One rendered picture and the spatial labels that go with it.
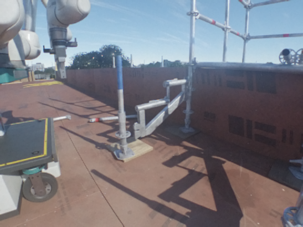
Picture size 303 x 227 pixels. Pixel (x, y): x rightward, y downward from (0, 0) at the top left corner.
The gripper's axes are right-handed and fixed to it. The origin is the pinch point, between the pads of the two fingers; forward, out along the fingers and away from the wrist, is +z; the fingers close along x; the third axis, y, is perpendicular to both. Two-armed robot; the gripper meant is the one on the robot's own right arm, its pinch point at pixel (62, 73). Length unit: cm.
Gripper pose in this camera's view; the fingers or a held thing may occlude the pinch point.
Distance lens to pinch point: 92.1
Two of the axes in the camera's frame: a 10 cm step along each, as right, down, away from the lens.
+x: 5.7, 2.4, -7.9
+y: -8.2, 1.7, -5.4
